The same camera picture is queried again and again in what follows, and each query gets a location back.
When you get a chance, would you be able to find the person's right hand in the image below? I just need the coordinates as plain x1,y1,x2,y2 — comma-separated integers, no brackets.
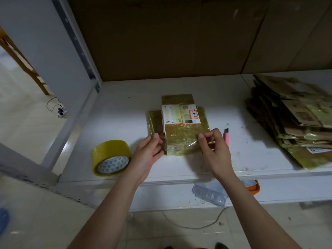
196,127,236,180

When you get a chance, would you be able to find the person's left hand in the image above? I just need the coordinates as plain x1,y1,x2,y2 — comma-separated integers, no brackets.
126,132,166,184

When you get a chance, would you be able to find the yellow tape roll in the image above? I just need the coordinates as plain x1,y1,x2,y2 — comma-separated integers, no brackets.
91,139,132,178

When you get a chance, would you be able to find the white metal shelf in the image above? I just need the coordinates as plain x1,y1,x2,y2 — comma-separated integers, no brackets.
0,0,332,213

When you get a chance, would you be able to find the labelled taped cardboard box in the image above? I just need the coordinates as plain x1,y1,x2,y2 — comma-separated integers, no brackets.
145,93,211,157

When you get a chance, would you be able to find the stack of cardboard boxes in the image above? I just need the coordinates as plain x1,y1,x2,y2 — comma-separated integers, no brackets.
245,73,332,170

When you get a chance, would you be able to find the person's right forearm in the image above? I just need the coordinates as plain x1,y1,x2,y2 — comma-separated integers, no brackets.
218,169,303,249

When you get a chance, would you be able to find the person's left forearm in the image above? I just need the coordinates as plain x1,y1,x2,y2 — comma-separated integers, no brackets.
67,171,142,249

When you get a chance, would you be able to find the orange plastic object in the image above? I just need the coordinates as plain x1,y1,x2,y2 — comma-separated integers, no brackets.
243,178,261,196

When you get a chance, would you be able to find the blue round object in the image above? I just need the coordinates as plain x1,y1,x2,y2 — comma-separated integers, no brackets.
0,207,10,237

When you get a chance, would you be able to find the wooden chair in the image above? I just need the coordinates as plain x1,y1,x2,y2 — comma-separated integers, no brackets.
0,26,50,97

